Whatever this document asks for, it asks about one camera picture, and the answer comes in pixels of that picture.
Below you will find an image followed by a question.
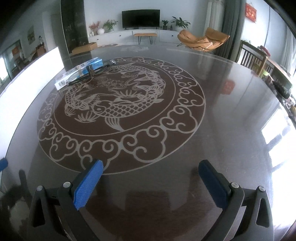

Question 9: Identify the blue white medicine box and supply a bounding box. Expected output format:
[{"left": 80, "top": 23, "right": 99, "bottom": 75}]
[{"left": 55, "top": 57, "right": 103, "bottom": 90}]

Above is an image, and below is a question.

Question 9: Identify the white cardboard storage box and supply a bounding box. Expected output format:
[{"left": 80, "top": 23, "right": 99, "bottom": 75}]
[{"left": 0, "top": 46, "right": 65, "bottom": 186}]

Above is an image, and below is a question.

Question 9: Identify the brown cardboard box on floor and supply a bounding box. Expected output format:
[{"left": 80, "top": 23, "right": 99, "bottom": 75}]
[{"left": 72, "top": 42, "right": 97, "bottom": 55}]

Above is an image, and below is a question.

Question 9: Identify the dark display cabinet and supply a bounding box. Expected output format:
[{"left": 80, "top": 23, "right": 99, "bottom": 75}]
[{"left": 60, "top": 0, "right": 90, "bottom": 54}]

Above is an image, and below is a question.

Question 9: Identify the red flower vase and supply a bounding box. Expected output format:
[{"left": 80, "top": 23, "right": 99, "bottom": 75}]
[{"left": 89, "top": 21, "right": 100, "bottom": 36}]

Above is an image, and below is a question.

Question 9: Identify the dark wooden chair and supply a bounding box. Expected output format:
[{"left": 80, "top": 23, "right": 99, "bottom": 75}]
[{"left": 236, "top": 40, "right": 275, "bottom": 77}]

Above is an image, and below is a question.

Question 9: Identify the potted green plant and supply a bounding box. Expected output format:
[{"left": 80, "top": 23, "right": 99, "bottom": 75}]
[{"left": 103, "top": 20, "right": 118, "bottom": 32}]

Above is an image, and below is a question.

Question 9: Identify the orange lounge chair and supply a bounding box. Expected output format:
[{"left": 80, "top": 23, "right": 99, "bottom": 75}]
[{"left": 177, "top": 28, "right": 230, "bottom": 52}]

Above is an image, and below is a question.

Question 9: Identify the small wooden bench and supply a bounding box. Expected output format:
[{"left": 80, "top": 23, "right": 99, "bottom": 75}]
[{"left": 133, "top": 33, "right": 158, "bottom": 45}]

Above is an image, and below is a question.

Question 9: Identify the black television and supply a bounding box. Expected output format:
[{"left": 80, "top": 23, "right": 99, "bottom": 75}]
[{"left": 121, "top": 9, "right": 161, "bottom": 29}]

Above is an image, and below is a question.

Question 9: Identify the white tv cabinet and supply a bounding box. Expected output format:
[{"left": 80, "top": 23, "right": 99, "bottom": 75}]
[{"left": 88, "top": 29, "right": 181, "bottom": 47}]

